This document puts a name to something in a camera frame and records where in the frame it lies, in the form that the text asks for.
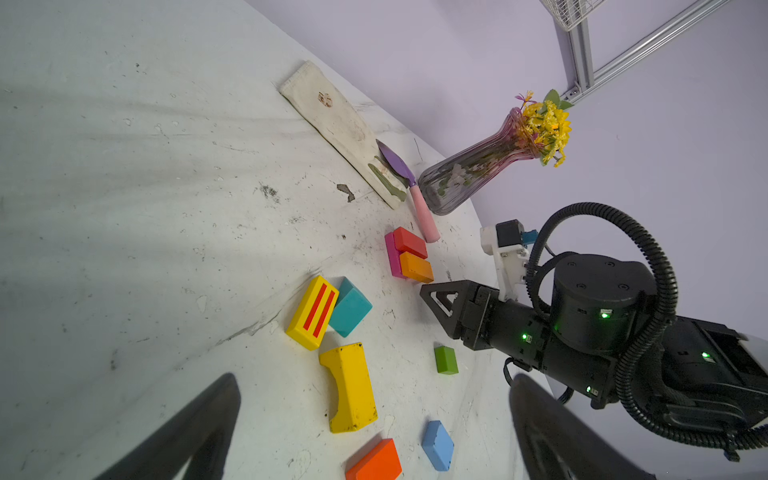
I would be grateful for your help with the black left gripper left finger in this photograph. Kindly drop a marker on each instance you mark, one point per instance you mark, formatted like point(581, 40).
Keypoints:
point(195, 441)

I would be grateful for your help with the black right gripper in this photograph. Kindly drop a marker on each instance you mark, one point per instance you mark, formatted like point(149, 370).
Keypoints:
point(473, 313)

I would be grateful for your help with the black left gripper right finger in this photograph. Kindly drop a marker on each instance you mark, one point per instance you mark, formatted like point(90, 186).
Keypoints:
point(556, 444)

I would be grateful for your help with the orange wood block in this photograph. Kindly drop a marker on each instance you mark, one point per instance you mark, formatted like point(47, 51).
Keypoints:
point(416, 268)

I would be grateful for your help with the magenta wood block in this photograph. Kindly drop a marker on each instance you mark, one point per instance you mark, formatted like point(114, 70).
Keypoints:
point(393, 255)

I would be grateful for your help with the red wood block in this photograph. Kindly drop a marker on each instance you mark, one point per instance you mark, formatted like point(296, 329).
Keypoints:
point(407, 242)

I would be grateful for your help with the yellow red striped block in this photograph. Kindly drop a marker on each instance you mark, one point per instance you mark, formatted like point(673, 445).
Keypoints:
point(312, 316)

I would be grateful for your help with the green wood block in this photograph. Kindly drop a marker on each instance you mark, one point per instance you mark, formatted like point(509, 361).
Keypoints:
point(446, 361)

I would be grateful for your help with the teal wood block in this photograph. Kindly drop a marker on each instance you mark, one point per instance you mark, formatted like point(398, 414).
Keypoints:
point(351, 308)

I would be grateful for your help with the light blue wood block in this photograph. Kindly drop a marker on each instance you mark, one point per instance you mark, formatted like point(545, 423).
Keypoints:
point(438, 445)

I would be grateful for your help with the yellow wood block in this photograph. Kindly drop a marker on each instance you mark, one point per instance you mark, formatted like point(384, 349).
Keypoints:
point(356, 403)

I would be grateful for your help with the red orange flat block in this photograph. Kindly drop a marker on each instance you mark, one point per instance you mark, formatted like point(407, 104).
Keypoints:
point(381, 463)

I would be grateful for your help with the purple glass vase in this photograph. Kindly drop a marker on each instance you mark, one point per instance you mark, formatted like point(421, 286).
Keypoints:
point(449, 183)

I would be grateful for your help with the yellow flower bouquet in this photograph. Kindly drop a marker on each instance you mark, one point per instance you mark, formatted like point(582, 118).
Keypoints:
point(544, 127)

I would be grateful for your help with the beige dirty cloth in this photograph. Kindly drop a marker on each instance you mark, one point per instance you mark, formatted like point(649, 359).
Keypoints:
point(324, 107)

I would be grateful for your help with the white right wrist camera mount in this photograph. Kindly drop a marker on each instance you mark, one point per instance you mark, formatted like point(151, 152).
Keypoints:
point(508, 243)

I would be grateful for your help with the white wire wall basket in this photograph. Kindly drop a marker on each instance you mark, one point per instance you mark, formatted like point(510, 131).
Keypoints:
point(568, 14)

